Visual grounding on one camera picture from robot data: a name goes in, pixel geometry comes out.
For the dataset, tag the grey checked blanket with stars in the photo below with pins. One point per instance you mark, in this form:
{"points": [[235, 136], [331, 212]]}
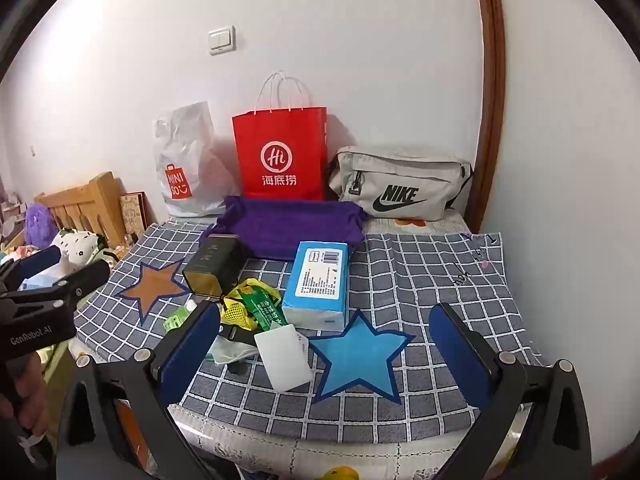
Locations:
{"points": [[450, 270]]}

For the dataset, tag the green wipe packet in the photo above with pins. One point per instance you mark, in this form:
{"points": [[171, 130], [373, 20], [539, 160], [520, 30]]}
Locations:
{"points": [[175, 320]]}

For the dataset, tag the grey waist bag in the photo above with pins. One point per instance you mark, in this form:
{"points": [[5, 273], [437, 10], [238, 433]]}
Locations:
{"points": [[400, 180]]}

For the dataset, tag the dark metal tin box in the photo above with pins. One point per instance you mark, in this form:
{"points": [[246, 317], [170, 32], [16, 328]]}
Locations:
{"points": [[215, 265]]}

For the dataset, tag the purple plush toy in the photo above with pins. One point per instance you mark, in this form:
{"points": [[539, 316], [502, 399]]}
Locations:
{"points": [[40, 225]]}

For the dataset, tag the blue tissue pack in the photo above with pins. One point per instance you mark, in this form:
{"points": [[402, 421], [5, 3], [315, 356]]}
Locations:
{"points": [[317, 285]]}

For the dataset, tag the purple plush storage basket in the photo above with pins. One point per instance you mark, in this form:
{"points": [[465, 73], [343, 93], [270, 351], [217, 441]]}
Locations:
{"points": [[295, 227]]}

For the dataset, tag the wooden headboard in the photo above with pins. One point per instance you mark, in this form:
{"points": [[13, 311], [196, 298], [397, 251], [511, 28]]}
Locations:
{"points": [[85, 200]]}

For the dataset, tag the white dotted pillow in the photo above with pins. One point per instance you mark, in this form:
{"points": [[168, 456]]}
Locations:
{"points": [[75, 247]]}

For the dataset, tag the white plastic shopping bag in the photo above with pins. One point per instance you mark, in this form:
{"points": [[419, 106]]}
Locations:
{"points": [[185, 160]]}

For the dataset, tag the yellow mesh bag green label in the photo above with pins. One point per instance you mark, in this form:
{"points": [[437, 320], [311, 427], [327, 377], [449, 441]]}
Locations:
{"points": [[252, 307]]}

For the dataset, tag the person's left hand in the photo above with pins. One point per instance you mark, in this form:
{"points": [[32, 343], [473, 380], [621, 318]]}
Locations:
{"points": [[32, 395]]}

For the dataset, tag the white packet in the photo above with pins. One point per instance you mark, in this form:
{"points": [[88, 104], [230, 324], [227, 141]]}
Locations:
{"points": [[282, 360]]}

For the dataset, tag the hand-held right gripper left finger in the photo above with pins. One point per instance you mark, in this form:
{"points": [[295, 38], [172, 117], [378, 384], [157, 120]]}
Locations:
{"points": [[192, 350]]}

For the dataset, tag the brown hardcover book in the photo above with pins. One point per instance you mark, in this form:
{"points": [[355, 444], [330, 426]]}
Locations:
{"points": [[134, 215]]}

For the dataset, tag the red paper shopping bag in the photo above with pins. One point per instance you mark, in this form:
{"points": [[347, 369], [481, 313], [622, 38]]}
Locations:
{"points": [[280, 155]]}

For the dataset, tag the brown wooden door frame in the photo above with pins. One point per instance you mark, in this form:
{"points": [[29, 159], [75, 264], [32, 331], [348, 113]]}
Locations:
{"points": [[492, 85]]}

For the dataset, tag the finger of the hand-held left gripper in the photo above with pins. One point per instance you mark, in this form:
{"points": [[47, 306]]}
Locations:
{"points": [[80, 280], [35, 265]]}

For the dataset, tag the white wall light switch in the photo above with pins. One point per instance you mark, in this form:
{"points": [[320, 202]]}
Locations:
{"points": [[222, 40]]}

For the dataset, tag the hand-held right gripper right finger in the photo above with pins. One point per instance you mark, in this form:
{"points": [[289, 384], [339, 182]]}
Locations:
{"points": [[460, 355]]}

